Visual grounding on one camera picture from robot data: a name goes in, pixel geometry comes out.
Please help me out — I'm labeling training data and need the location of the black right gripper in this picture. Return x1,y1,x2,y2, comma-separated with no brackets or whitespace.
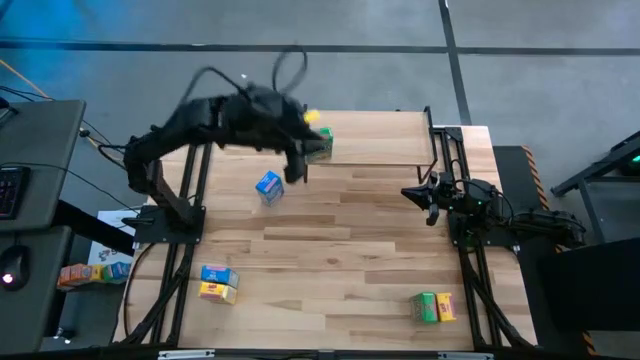
400,169,465,227

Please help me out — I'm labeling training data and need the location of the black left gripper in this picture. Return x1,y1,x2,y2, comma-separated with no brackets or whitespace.
234,84,327,185

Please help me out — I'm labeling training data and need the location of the green cereal box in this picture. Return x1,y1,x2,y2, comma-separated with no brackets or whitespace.
305,126,335,165
409,291,440,324

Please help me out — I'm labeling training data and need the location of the blue cereal box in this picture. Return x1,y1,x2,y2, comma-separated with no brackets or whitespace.
200,264,241,290
255,170,286,208

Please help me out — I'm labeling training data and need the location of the yellow cereal box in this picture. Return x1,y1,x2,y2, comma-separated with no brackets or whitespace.
198,281,239,306
435,292,458,323

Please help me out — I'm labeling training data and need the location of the wooden shelf with black legs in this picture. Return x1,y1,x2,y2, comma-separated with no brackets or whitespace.
299,105,440,185

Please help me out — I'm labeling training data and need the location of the large black box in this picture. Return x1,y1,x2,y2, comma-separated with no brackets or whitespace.
537,237,640,332

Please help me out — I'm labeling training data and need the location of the black mat with hazard stripes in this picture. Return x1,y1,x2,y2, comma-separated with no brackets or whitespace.
492,144,597,355

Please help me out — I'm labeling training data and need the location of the black metal stand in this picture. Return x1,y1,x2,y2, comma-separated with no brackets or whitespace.
549,129,640,246

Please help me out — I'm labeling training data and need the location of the white printed sheet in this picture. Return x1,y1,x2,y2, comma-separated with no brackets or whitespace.
87,209,140,267

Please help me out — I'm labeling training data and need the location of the black desk support bar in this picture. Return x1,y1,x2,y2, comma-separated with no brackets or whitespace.
52,199,137,257

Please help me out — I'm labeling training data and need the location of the blue and green box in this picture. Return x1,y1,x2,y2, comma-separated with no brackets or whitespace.
102,261,132,285

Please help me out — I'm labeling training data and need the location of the grey desk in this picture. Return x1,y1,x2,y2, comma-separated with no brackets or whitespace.
0,99,87,354

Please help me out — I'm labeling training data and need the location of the black keyboard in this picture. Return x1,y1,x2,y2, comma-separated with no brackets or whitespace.
0,166,31,221

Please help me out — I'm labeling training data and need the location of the black computer mouse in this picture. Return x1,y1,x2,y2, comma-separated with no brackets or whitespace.
0,244,31,292

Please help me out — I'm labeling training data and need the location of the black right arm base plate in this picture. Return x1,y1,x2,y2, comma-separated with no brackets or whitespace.
447,212,521,250

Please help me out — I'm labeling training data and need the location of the black aluminium table frame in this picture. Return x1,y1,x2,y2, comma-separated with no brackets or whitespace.
117,112,536,351

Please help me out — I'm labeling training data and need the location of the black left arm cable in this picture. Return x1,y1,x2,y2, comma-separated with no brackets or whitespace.
179,43,310,101

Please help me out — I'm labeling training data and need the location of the silver metal bracket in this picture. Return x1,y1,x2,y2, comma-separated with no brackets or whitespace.
157,348,216,360
437,351,495,360

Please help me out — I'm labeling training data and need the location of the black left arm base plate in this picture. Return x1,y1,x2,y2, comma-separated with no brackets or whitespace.
132,203,207,246

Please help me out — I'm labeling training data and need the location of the black floor cable with connector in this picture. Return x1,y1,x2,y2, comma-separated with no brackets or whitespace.
78,118,132,171

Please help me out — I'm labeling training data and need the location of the black cable under frame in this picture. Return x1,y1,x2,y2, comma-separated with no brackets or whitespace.
122,242,156,339

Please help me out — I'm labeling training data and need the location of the black keyboard cable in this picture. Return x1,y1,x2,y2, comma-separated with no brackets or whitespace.
0,160,144,214

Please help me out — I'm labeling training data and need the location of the orange cable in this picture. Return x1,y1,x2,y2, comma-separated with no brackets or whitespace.
0,58,134,165

